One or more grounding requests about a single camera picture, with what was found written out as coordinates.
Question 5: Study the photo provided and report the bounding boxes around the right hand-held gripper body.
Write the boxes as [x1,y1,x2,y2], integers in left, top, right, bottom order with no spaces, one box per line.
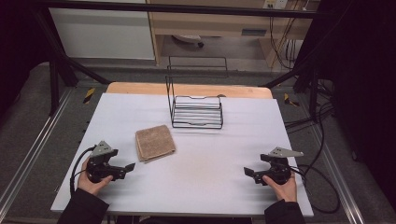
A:
[260,147,304,187]

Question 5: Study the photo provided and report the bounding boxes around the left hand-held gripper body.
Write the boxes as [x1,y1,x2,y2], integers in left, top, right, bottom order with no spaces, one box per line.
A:
[85,140,123,184]

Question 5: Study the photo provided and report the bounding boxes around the brown towel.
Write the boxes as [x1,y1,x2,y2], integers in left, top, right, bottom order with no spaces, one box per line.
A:
[134,124,177,164]

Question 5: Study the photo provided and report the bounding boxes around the black wire rack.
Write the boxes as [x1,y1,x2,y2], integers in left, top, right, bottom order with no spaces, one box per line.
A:
[164,55,230,131]

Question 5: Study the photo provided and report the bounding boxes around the person's left hand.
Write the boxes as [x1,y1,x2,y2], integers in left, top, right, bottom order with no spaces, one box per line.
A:
[77,166,115,197]

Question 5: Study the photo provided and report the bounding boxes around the person's right hand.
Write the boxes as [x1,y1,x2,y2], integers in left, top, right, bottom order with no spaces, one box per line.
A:
[262,172,299,203]

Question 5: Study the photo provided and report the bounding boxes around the white table cover sheet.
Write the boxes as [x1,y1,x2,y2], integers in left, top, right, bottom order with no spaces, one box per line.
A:
[50,92,315,218]

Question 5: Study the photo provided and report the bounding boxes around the yellow black tape marker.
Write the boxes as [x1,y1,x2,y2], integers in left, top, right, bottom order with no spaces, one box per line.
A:
[82,87,96,105]
[283,92,300,107]

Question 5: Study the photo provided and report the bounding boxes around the black curtain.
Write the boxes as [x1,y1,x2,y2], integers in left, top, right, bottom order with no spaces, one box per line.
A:
[0,0,52,118]
[293,0,396,204]

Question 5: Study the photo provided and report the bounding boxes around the white cabinet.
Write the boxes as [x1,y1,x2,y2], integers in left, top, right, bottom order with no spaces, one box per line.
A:
[49,7,156,61]

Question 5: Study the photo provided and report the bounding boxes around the white chair base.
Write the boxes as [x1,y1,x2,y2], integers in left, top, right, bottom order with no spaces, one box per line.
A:
[172,34,205,49]

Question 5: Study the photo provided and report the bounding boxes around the light wooden desk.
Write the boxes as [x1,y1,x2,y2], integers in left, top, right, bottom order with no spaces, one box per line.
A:
[145,0,321,68]

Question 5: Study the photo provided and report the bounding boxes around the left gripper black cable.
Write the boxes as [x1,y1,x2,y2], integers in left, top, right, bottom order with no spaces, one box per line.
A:
[69,145,97,196]

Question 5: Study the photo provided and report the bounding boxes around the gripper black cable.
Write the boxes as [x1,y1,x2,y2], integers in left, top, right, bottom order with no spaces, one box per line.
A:
[69,145,97,196]
[289,163,341,215]

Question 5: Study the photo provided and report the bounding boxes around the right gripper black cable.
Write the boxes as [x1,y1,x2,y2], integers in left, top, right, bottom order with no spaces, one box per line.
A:
[289,163,341,215]

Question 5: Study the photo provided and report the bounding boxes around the aluminium floor rail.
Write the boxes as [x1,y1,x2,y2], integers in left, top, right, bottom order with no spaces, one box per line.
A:
[0,88,75,216]
[310,123,366,224]

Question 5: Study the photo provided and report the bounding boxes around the black floor cables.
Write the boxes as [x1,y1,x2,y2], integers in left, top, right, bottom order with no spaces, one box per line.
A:
[284,79,336,135]

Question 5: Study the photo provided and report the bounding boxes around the hanging cable bundle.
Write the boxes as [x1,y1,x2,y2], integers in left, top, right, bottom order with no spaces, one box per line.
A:
[268,16,301,71]

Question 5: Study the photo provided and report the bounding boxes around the black metal frame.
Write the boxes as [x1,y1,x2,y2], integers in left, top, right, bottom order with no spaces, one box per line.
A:
[30,0,325,117]

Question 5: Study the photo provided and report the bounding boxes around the white wall socket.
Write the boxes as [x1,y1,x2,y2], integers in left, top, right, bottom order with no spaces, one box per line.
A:
[262,0,290,10]

